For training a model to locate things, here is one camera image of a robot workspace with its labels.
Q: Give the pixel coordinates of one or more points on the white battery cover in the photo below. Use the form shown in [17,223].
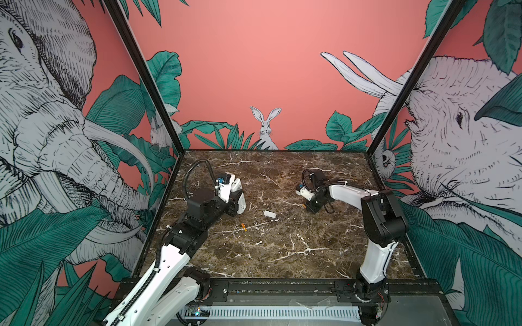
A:
[270,215]

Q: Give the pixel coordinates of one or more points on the left black frame post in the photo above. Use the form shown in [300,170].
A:
[118,17]

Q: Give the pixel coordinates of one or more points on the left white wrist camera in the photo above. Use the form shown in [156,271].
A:
[224,186]

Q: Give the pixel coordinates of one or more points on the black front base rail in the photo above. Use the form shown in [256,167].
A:
[341,289]

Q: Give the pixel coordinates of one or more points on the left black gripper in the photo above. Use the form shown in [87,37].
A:
[232,207]

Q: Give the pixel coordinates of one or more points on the white remote control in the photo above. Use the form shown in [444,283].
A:
[237,197]

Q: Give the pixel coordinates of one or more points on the right black frame post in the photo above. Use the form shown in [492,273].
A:
[450,13]

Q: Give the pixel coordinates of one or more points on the white slotted cable duct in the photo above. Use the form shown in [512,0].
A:
[320,313]

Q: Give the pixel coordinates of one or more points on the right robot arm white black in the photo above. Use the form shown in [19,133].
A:
[383,220]

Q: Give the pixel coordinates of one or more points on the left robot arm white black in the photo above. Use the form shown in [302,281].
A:
[150,302]

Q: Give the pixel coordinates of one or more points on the black frame post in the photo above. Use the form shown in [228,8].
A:
[450,13]
[118,17]

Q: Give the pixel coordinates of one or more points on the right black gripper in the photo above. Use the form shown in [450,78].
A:
[311,208]

